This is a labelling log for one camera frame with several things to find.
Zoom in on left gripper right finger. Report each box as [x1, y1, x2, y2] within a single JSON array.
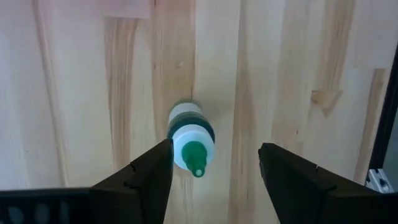
[[257, 142, 383, 224]]

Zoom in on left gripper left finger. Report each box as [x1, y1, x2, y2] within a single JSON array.
[[90, 139, 174, 224]]

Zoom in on large green food coloring bottle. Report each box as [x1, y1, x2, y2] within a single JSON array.
[[167, 99, 216, 179]]

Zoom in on silver aluminium extrusion piece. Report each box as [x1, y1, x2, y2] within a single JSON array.
[[365, 167, 395, 194]]

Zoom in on black metal table frame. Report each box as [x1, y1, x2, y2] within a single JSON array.
[[368, 43, 398, 171]]

